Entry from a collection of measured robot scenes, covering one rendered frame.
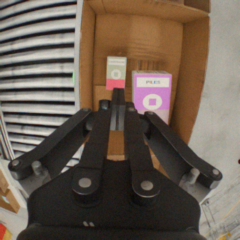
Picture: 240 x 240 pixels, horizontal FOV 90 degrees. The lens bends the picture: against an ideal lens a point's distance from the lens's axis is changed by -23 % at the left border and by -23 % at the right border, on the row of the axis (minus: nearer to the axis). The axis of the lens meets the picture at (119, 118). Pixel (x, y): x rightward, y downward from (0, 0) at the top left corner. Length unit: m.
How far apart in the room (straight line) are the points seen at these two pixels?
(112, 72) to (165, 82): 0.15
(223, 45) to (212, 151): 1.32
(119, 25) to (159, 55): 0.15
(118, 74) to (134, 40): 0.12
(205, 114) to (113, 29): 1.47
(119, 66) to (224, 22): 1.51
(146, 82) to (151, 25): 0.19
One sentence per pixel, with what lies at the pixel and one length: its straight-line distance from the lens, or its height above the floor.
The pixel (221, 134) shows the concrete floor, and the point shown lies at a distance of 2.08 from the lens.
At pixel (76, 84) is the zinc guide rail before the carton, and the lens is 0.52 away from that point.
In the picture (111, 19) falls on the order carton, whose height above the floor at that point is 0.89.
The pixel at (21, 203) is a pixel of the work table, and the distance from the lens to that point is 1.60.
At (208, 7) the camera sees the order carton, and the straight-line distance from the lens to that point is 0.42.
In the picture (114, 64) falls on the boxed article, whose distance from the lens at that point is 0.45.
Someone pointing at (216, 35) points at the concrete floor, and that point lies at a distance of 1.71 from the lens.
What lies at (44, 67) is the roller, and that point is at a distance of 0.71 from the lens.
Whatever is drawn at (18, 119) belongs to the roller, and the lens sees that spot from 0.88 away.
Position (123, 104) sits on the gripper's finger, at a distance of 0.16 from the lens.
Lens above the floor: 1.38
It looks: 65 degrees down
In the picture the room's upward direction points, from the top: 179 degrees clockwise
